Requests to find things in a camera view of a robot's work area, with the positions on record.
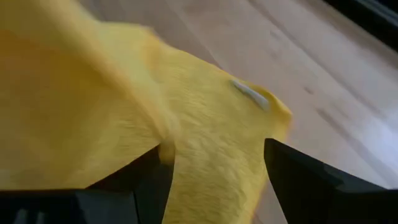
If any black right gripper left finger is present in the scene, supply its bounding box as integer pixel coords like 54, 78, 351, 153
0, 143, 175, 224

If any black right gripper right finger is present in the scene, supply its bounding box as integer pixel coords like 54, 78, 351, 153
264, 138, 398, 224

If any yellow microfiber towel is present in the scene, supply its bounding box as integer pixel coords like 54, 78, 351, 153
0, 0, 293, 224

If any black aluminium table frame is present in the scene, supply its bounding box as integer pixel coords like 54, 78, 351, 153
323, 0, 398, 53

